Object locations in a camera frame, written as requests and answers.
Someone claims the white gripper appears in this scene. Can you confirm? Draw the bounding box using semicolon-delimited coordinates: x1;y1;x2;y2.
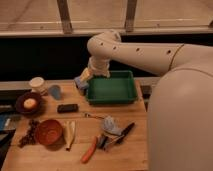
80;57;110;82

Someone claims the green plastic tray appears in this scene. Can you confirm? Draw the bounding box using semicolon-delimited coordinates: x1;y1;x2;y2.
86;70;137;105

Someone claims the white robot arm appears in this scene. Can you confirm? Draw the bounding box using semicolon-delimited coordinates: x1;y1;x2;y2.
87;30;213;171

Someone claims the metal spoon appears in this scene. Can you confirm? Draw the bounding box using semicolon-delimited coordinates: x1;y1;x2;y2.
84;113;104;120

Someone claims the blue plastic cup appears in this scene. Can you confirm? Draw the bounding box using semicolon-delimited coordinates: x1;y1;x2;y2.
48;85;62;100

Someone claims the black rectangular block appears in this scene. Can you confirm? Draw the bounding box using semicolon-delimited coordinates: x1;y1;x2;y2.
57;104;78;113

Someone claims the blue crumpled cloth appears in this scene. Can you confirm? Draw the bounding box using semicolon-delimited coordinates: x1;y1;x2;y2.
101;116;122;136

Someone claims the yellow banana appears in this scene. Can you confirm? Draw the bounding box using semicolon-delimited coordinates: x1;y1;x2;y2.
63;121;76;150

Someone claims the white cup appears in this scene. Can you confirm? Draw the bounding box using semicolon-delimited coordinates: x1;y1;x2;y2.
29;77;47;95

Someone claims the wooden cutting board table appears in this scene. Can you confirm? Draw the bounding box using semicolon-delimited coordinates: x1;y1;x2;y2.
1;81;148;171

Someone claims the yellow round fruit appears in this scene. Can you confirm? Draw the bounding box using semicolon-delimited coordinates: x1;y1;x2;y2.
23;98;37;110

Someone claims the dark brown bowl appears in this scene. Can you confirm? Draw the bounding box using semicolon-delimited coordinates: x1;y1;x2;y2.
15;92;42;115

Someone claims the orange carrot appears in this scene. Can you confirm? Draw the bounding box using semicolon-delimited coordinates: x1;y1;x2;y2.
81;137;98;163

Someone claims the dark grape bunch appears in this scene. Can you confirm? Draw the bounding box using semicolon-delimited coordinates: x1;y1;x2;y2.
18;120;39;148

